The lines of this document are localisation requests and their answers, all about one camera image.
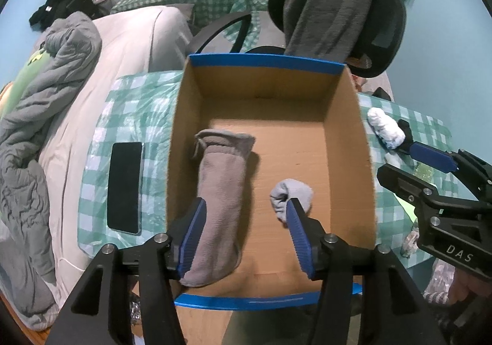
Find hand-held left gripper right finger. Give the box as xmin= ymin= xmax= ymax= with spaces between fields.
xmin=286 ymin=197 xmax=448 ymax=345

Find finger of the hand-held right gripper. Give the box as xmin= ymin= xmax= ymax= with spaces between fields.
xmin=409 ymin=141 xmax=492 ymax=200
xmin=377 ymin=164 xmax=439 ymax=211

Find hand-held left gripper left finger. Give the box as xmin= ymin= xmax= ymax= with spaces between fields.
xmin=46 ymin=197 xmax=208 ymax=345

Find black sock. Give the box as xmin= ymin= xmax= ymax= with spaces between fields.
xmin=398 ymin=119 xmax=416 ymax=153

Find small light grey sock ball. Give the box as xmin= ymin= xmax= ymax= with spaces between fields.
xmin=270 ymin=179 xmax=313 ymax=228

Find long grey fleece sock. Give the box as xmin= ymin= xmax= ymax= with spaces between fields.
xmin=179 ymin=129 xmax=256 ymax=288

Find white plastic bag bundle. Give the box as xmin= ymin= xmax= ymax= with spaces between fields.
xmin=367 ymin=107 xmax=406 ymax=150

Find cardboard box with blue tape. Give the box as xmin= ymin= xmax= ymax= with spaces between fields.
xmin=131 ymin=54 xmax=377 ymax=345

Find grey striped cloth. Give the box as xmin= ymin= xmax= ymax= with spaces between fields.
xmin=423 ymin=260 xmax=462 ymax=305

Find black smartphone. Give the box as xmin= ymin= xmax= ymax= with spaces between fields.
xmin=106 ymin=142 xmax=144 ymax=235

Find green checkered plastic tablecloth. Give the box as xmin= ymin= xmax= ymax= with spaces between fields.
xmin=77 ymin=70 xmax=458 ymax=272

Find black office chair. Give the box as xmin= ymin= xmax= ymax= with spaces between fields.
xmin=188 ymin=0 xmax=408 ymax=78

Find dark grey fleece garment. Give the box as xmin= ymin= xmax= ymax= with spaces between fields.
xmin=284 ymin=0 xmax=381 ymax=61

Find white bed comforter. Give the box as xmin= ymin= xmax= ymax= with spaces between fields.
xmin=36 ymin=5 xmax=193 ymax=330

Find grey quilted blanket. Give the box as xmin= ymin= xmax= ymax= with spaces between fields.
xmin=0 ymin=10 xmax=102 ymax=330

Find light green cloth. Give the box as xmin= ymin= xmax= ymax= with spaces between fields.
xmin=0 ymin=47 xmax=52 ymax=119

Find pile of black clothes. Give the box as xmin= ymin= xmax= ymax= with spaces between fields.
xmin=30 ymin=0 xmax=97 ymax=28

